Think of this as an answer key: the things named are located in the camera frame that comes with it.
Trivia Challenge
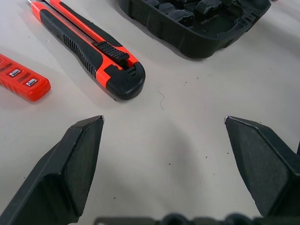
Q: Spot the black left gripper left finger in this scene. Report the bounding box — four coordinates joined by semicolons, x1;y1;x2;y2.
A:
0;114;105;225

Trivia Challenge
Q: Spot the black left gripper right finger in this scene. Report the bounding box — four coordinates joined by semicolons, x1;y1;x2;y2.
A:
224;115;300;218

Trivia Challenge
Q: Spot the orange voltage tester pen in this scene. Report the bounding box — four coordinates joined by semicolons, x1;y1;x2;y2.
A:
0;53;52;102

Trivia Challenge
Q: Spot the orange black utility knife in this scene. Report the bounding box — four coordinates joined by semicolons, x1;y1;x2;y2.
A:
26;0;146;101

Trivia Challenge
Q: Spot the black plastic tool case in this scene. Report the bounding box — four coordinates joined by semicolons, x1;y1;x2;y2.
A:
118;0;272;59

